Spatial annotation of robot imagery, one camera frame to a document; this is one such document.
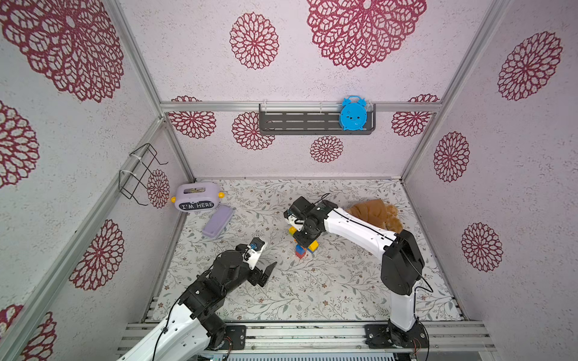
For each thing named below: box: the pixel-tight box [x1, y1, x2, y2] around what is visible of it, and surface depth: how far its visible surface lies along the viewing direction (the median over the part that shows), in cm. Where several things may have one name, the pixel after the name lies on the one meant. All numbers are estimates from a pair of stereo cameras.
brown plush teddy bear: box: [346, 199, 404, 234], surface depth 97 cm
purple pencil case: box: [202, 204, 235, 240], surface depth 102 cm
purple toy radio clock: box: [170, 182, 226, 211], surface depth 105 cm
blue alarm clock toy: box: [339, 95, 368, 131], surface depth 90 cm
